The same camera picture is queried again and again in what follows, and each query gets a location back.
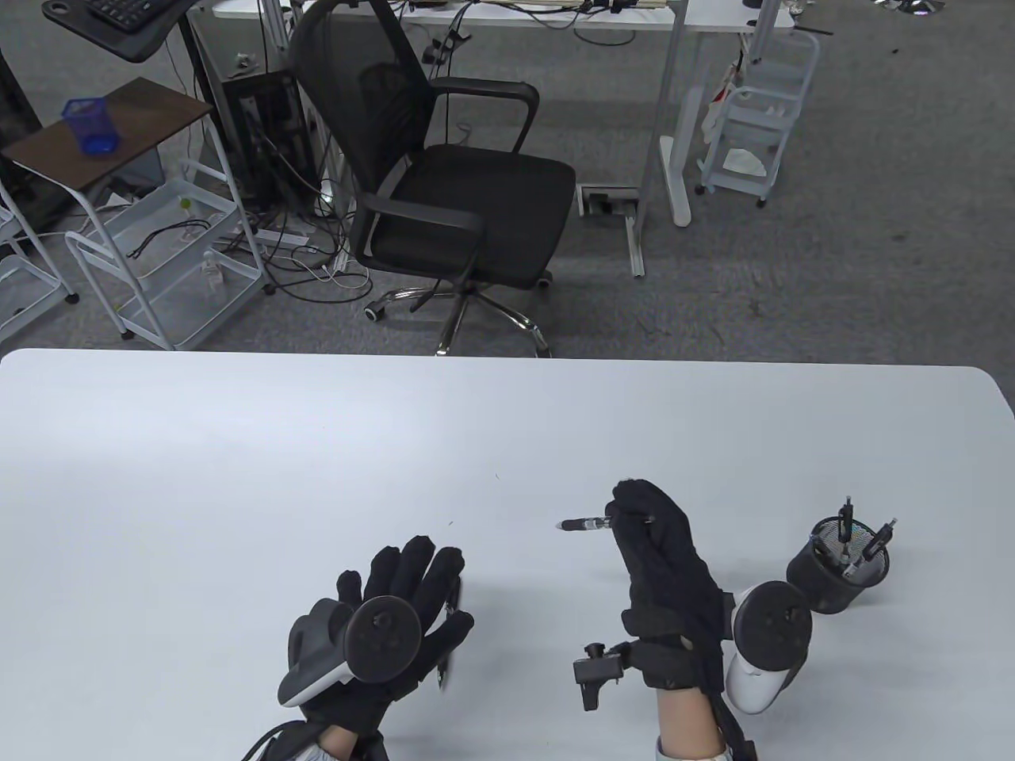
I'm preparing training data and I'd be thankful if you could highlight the person's right hand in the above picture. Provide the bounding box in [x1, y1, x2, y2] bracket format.
[606, 478, 728, 691]

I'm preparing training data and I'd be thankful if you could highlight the person's left hand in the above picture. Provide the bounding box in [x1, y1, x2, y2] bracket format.
[304, 537, 476, 740]

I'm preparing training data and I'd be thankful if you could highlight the person's left forearm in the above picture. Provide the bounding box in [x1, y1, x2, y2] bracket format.
[316, 725, 359, 761]

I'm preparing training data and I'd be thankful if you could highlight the person's right forearm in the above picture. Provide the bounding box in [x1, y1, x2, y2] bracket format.
[656, 686, 727, 761]

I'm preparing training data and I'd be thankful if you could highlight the grey white tracking controller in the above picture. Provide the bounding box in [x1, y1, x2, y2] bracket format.
[725, 580, 814, 715]
[277, 595, 422, 707]

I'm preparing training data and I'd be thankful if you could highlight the black mesh pen cup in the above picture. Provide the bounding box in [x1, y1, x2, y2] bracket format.
[786, 516, 891, 616]

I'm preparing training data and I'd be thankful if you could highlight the floor socket box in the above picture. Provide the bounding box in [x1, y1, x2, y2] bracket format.
[578, 185, 640, 217]

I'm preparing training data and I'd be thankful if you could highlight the black mesh office chair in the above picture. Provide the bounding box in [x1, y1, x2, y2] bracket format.
[289, 0, 578, 358]

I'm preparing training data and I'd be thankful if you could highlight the white rolling cart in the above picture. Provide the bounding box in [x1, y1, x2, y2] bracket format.
[696, 30, 822, 209]

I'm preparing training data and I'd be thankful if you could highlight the black computer tower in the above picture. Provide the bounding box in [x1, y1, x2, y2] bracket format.
[217, 69, 316, 213]

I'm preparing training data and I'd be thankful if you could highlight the brown top white side table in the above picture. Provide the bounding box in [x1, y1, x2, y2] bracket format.
[0, 77, 276, 351]

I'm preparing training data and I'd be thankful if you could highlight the blue mesh pen cup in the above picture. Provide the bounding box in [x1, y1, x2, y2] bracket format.
[62, 98, 121, 156]

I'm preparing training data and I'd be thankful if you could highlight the black keyboard stand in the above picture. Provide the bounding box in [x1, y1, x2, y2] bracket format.
[40, 0, 209, 65]

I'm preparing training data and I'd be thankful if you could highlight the black keyboard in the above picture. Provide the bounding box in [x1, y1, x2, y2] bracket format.
[85, 0, 182, 33]

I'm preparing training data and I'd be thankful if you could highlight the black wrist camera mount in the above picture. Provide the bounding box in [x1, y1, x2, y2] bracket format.
[573, 641, 638, 713]

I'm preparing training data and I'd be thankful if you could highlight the black glove cable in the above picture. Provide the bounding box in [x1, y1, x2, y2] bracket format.
[240, 716, 320, 761]

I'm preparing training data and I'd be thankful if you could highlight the black wrist strap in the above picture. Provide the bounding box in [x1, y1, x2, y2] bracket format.
[691, 591, 760, 761]

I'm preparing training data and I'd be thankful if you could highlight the white wire rack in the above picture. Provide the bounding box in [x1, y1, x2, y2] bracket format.
[0, 181, 81, 343]

